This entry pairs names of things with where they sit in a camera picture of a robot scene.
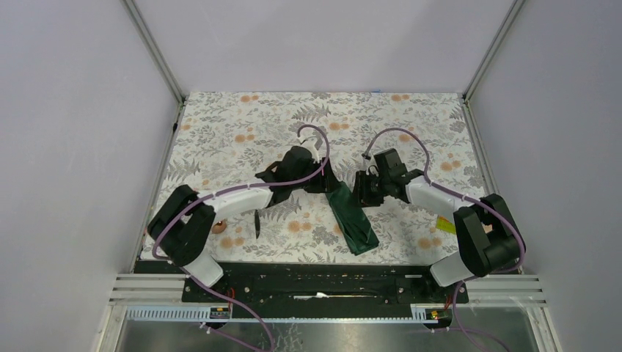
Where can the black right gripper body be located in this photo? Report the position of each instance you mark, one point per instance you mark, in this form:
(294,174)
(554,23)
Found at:
(382,182)

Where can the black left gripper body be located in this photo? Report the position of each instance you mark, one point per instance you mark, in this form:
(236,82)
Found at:
(309,185)

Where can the dark green cloth napkin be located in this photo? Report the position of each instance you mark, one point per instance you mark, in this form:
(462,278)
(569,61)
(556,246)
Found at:
(352,220)

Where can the black table knife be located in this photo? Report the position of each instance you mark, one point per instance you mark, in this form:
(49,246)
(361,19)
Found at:
(257,224)

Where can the copper spoon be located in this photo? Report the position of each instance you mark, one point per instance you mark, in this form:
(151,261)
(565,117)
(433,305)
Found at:
(219,227)

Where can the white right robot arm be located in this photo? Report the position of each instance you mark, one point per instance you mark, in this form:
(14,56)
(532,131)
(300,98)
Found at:
(488,239)

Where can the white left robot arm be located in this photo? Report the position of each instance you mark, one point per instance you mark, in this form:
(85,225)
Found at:
(184,222)

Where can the colourful toy block stack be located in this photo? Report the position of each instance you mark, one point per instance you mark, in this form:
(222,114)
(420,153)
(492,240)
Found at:
(445,225)

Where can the floral patterned table mat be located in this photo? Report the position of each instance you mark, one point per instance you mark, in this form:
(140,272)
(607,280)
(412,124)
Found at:
(224,138)

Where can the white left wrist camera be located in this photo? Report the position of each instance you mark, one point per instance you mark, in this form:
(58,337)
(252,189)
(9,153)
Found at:
(309,145)

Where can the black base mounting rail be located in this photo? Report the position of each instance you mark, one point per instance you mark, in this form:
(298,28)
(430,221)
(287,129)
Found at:
(333,291)

